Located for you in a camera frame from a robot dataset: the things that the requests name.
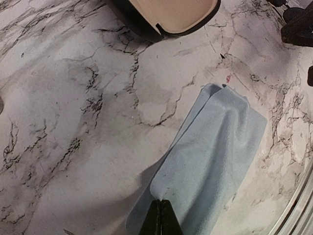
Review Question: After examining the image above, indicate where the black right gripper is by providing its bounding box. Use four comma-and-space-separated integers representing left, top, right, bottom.
269, 0, 313, 47

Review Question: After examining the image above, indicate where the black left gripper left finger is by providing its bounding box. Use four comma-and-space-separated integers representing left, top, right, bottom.
139, 200, 161, 235

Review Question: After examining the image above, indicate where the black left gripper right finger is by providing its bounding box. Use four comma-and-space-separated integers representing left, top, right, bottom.
161, 200, 183, 235

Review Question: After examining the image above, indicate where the black glasses case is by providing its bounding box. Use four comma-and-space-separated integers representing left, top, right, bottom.
106, 0, 221, 43

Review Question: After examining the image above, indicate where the aluminium front rail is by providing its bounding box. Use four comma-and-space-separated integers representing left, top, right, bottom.
277, 161, 313, 235

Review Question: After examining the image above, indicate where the light blue cloth front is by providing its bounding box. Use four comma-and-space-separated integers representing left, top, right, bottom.
126, 84, 267, 235

